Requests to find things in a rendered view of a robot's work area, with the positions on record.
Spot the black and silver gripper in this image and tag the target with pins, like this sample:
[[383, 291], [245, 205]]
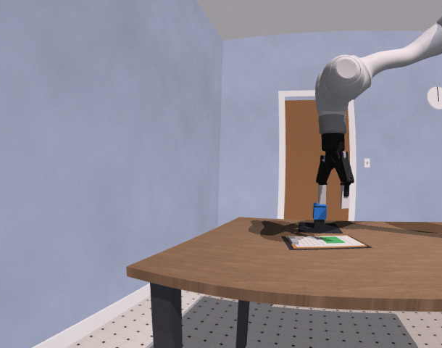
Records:
[[333, 144]]

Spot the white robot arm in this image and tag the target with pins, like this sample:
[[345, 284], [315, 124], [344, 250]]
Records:
[[343, 80]]

